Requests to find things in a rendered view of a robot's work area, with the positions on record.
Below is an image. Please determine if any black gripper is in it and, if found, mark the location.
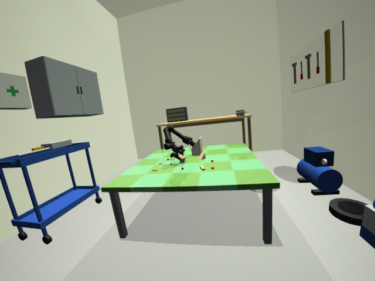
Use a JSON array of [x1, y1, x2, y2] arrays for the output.
[[170, 146, 185, 160]]

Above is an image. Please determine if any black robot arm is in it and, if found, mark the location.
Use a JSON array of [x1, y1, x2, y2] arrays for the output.
[[163, 124, 196, 151]]

